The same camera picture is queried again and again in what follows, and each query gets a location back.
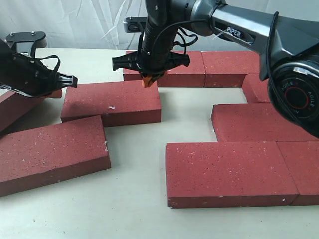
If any third row red brick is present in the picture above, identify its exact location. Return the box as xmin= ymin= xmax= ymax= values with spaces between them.
xmin=211 ymin=103 xmax=319 ymax=142

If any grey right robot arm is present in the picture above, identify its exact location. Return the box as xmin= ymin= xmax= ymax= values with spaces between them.
xmin=112 ymin=0 xmax=319 ymax=136

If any second row right brick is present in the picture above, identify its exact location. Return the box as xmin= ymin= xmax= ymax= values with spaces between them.
xmin=242 ymin=74 xmax=270 ymax=104

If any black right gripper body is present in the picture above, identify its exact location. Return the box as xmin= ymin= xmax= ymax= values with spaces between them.
xmin=112 ymin=17 xmax=190 ymax=76

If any front row large brick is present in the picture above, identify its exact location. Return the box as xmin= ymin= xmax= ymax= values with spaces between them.
xmin=165 ymin=141 xmax=299 ymax=209

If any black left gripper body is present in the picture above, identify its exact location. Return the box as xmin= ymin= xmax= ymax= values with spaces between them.
xmin=0 ymin=40 xmax=78 ymax=98

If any back row left brick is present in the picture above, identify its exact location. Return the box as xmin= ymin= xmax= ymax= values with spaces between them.
xmin=123 ymin=51 xmax=206 ymax=88

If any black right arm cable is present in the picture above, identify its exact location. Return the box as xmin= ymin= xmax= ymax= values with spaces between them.
xmin=149 ymin=21 xmax=200 ymax=57

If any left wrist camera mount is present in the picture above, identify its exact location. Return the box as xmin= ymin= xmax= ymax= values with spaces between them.
xmin=4 ymin=31 xmax=47 ymax=58

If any pale blue backdrop cloth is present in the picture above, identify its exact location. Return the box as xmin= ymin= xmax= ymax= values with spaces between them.
xmin=0 ymin=0 xmax=319 ymax=51

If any back row right brick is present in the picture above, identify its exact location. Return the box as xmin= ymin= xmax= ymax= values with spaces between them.
xmin=201 ymin=51 xmax=259 ymax=88

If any front row right brick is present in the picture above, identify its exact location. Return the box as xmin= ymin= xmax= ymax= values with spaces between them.
xmin=277 ymin=141 xmax=319 ymax=206

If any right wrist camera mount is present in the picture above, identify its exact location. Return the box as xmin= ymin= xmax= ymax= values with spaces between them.
xmin=123 ymin=16 xmax=148 ymax=33

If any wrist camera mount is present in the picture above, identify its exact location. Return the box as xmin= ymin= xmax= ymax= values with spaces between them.
xmin=4 ymin=31 xmax=47 ymax=58
xmin=123 ymin=16 xmax=148 ymax=33

